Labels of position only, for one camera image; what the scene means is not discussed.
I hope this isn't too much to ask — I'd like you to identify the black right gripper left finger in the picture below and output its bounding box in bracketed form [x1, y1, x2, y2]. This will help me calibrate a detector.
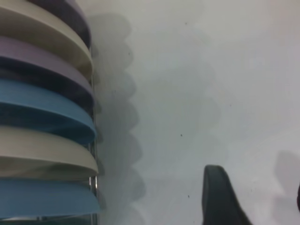
[202, 165, 254, 225]

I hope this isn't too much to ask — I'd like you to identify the blue round plate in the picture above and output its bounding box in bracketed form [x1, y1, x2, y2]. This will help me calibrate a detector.
[0, 178, 103, 215]
[0, 77, 98, 146]

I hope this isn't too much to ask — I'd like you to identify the beige round plate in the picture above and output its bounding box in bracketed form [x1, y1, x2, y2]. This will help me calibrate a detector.
[0, 125, 99, 181]
[0, 0, 94, 78]

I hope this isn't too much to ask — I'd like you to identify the light purple round plate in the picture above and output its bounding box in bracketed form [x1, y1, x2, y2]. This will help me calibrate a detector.
[0, 35, 96, 113]

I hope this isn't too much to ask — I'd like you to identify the dark purple round plate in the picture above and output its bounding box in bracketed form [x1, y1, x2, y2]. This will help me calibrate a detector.
[27, 0, 92, 49]

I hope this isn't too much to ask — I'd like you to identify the metal wire plate rack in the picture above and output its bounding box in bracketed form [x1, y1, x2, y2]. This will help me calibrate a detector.
[88, 44, 99, 225]

